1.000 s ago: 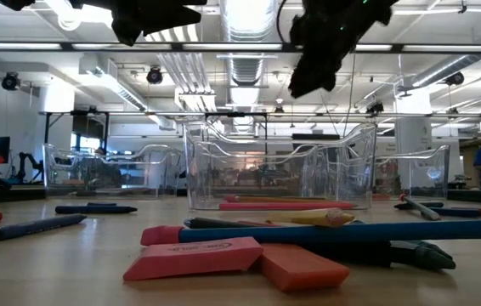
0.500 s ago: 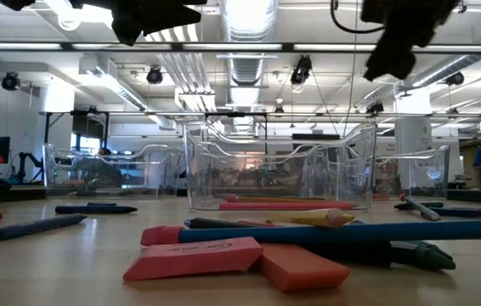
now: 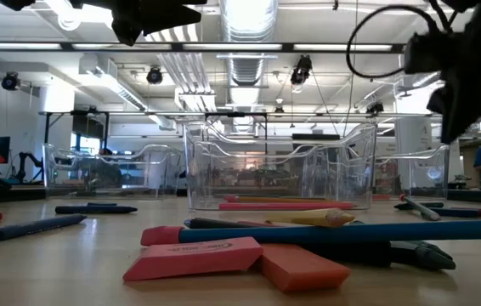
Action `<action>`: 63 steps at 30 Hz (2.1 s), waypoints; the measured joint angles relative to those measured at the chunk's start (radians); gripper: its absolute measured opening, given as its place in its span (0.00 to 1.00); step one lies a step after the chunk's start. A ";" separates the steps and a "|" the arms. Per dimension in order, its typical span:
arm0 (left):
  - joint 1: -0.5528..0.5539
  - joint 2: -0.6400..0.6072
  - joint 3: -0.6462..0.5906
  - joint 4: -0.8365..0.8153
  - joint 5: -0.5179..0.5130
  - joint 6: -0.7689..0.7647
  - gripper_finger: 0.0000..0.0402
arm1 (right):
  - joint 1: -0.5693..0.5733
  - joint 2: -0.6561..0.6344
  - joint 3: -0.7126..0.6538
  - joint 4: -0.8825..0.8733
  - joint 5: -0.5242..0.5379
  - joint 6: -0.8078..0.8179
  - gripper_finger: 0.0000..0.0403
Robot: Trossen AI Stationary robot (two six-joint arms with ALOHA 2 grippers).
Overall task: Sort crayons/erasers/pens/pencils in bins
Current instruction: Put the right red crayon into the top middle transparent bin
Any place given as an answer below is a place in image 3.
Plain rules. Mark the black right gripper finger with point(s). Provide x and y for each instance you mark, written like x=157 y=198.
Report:
x=465 y=110

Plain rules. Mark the black ceiling spotlight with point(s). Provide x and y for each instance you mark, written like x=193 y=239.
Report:
x=10 y=81
x=374 y=108
x=154 y=75
x=301 y=70

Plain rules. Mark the dark green marker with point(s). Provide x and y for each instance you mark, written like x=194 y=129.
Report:
x=419 y=260

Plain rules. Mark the yellow pencil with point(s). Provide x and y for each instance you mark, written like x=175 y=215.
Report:
x=312 y=217

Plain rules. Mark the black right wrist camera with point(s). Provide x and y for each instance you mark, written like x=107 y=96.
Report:
x=434 y=53

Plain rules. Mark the white rectangular duct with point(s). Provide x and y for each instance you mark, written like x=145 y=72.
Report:
x=109 y=81

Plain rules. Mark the grey pen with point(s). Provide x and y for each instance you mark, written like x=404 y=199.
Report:
x=421 y=208

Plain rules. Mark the black background frame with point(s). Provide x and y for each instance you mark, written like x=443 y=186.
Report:
x=236 y=114

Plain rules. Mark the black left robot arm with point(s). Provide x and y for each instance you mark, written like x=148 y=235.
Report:
x=13 y=3

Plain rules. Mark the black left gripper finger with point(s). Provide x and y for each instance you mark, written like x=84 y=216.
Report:
x=155 y=21

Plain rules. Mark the black background robot arm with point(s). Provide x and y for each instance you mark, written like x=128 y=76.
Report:
x=21 y=163

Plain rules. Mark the blue pencil pink eraser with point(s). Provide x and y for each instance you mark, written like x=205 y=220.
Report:
x=351 y=233

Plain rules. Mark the dark blue marker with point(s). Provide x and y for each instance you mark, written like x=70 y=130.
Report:
x=96 y=209

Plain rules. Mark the red eraser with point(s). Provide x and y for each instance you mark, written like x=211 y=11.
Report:
x=380 y=196
x=304 y=268

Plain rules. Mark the silver ventilation duct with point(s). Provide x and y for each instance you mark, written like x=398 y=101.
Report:
x=247 y=25

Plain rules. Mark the black stand with monitor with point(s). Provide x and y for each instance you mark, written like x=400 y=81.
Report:
x=88 y=126

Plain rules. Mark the clear plastic bin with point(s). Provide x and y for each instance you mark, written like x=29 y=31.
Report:
x=206 y=170
x=266 y=149
x=414 y=170
x=109 y=170

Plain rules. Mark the dark blue pen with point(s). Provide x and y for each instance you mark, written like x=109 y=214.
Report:
x=36 y=227

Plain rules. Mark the red pen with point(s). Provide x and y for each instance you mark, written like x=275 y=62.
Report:
x=285 y=205

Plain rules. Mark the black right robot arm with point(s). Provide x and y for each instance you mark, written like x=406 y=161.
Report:
x=461 y=4

